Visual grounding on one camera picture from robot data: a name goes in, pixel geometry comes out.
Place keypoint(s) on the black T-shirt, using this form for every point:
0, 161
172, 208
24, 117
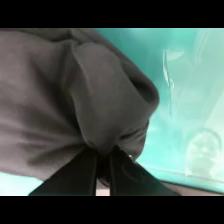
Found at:
66, 100

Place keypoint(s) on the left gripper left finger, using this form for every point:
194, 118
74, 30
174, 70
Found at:
75, 176

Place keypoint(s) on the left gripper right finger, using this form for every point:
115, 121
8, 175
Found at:
133, 180

